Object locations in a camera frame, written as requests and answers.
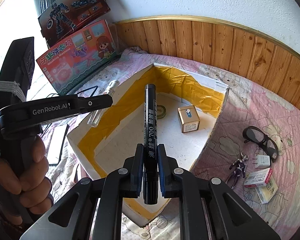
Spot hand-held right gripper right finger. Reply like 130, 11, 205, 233
158, 144, 281, 240

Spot black marker pen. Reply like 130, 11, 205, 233
143, 84, 158, 205

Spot dark robot toy box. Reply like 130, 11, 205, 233
38, 0, 111, 48

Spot black neckband earphones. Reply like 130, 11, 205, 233
76, 85, 98, 98

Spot person's left hand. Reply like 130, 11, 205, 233
0, 135, 52, 224

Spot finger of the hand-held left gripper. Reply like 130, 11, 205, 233
70, 94, 113, 115

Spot pink printed blanket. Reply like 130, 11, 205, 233
43, 46, 300, 240

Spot white charger plug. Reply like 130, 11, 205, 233
255, 154, 272, 168

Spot yellow white small box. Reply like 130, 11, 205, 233
255, 180, 278, 204

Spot white box with yellow tape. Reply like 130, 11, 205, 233
66, 64, 230, 228

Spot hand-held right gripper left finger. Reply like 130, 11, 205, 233
40, 144, 143, 240

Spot red and white staples box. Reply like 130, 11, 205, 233
244, 169, 273, 188

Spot small gold box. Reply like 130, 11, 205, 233
177, 105, 200, 133

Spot white phone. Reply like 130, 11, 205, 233
48, 124, 69, 165

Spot purple action figure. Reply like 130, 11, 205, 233
226, 152, 249, 189

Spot black sunglasses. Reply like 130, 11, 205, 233
242, 126, 285, 161

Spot pink washing machine toy box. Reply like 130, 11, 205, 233
36, 19, 123, 95

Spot clear glass vial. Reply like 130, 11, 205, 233
88, 79, 121, 127

